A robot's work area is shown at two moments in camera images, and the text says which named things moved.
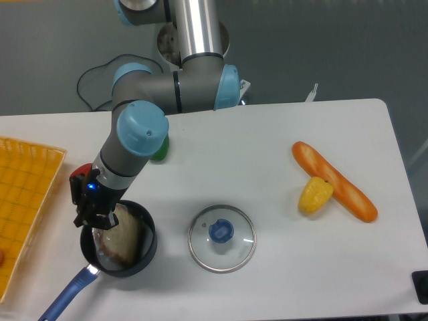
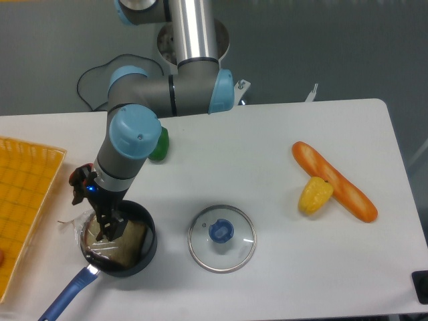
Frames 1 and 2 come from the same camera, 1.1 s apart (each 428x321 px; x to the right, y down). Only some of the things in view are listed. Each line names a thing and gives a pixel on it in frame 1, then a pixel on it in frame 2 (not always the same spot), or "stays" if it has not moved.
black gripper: x=95 y=198 → x=104 y=202
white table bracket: x=312 y=94 stays
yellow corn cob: x=314 y=194 stays
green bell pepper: x=161 y=152 stays
